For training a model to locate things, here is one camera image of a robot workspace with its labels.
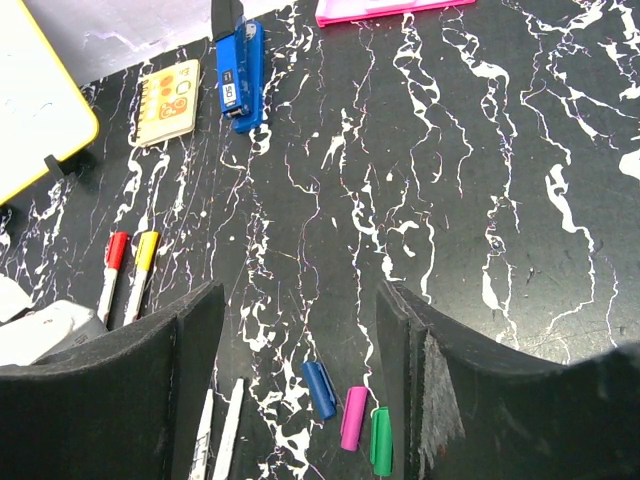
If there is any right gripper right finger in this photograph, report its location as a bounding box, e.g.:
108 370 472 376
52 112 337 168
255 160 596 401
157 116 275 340
375 282 639 479

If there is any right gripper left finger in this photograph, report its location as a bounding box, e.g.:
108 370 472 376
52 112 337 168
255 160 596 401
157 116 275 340
1 282 225 479

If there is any white pen blue tip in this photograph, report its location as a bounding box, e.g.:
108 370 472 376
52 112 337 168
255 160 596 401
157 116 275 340
188 388 214 480

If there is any magenta pen cap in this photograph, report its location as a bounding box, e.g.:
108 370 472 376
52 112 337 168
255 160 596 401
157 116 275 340
340 386 368 452

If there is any white pen yellow end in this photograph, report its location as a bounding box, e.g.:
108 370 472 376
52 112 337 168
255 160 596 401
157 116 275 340
123 269 148 326

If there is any white pen red tip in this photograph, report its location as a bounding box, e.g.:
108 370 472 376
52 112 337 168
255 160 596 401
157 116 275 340
97 267 118 326

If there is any blue pen cap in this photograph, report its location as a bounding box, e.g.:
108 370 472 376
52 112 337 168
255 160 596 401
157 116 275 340
302 361 337 420

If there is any yellow pen cap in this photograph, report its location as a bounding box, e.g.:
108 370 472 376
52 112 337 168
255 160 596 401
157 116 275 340
135 231 159 272

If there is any red pen cap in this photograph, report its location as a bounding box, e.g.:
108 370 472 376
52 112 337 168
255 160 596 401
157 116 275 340
105 231 129 271

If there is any green pen cap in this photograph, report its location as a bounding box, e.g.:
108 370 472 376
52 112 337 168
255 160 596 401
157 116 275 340
370 407 393 477

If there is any white pen green end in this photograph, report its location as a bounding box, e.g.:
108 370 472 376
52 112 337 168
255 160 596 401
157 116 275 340
212 378 244 480

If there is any orange card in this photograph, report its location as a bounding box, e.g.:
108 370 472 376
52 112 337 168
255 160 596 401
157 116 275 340
135 59 200 147

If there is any blue black marker tool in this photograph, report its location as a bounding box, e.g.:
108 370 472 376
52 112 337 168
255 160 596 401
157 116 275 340
211 0 266 134

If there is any pink plastic tool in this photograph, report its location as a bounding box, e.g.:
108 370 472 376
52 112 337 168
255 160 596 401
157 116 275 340
315 0 475 28

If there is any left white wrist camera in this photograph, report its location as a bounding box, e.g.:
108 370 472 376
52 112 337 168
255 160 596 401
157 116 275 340
0 275 107 366

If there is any small whiteboard wooden frame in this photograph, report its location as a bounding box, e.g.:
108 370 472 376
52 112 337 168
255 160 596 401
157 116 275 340
1 1 99 204

